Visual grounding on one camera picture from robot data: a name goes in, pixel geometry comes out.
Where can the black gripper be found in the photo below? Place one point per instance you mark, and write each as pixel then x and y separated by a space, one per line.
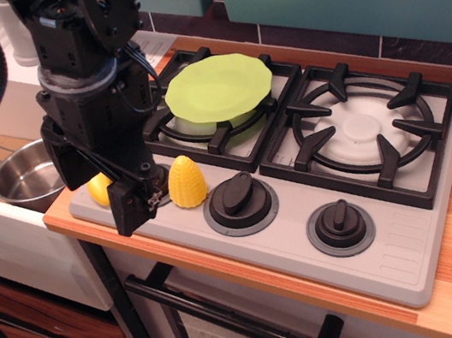
pixel 95 114

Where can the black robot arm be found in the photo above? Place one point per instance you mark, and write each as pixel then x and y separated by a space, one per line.
pixel 84 28

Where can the yellow toy corn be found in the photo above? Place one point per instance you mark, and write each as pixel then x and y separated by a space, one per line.
pixel 187 186

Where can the yellow toy lemon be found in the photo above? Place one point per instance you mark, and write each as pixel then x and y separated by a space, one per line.
pixel 98 189

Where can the stainless steel pot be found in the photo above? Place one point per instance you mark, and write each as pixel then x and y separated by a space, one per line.
pixel 28 177

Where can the black left burner grate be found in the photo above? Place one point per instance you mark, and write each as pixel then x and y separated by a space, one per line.
pixel 236 144

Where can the black burner grate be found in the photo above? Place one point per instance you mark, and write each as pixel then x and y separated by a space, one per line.
pixel 236 144
pixel 379 137

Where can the black left stove knob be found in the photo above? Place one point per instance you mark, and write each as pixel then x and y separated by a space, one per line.
pixel 241 206

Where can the black stove knob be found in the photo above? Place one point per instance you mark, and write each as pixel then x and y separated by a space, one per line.
pixel 341 229
pixel 241 206

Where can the green plastic plate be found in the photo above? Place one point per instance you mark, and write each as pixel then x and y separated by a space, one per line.
pixel 218 88

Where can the white cylindrical faucet base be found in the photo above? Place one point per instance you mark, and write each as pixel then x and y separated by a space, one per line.
pixel 19 37

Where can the grey toy stove top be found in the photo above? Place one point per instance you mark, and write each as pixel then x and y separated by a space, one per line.
pixel 399 266

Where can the black right stove knob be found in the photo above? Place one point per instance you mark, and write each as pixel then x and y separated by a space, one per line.
pixel 341 229

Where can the black right burner grate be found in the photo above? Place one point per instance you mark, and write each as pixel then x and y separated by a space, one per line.
pixel 379 137

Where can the black oven door handle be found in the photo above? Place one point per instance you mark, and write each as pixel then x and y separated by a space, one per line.
pixel 184 310

